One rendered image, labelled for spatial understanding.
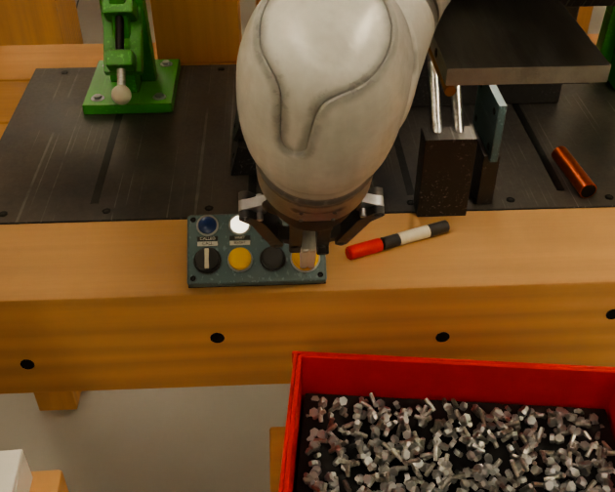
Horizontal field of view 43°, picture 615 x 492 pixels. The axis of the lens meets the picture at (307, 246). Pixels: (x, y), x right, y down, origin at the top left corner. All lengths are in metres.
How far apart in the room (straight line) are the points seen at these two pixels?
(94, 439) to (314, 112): 1.55
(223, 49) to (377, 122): 0.93
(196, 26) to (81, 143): 0.32
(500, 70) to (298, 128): 0.39
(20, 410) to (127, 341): 1.13
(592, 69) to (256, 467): 1.24
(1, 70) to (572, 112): 0.92
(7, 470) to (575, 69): 0.64
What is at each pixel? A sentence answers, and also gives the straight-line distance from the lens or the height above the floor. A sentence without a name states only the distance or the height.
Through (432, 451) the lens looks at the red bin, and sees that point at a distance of 0.73.
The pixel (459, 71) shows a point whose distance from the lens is 0.78.
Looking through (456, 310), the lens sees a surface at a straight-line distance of 0.89.
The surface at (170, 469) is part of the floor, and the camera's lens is 1.82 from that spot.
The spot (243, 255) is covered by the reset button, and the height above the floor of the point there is 0.94.
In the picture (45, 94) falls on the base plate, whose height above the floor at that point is 0.90.
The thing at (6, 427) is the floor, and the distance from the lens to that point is 1.99.
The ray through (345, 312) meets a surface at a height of 0.87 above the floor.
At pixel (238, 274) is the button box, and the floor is 0.92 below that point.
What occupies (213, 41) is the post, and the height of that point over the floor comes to 0.92.
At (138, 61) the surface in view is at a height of 0.97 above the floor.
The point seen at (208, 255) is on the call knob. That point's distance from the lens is 0.83.
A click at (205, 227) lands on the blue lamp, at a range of 0.85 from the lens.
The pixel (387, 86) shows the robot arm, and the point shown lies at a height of 1.27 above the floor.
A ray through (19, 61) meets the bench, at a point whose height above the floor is 0.88.
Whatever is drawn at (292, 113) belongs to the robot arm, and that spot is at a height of 1.26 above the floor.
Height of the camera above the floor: 1.46
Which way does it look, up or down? 39 degrees down
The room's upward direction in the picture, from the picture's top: straight up
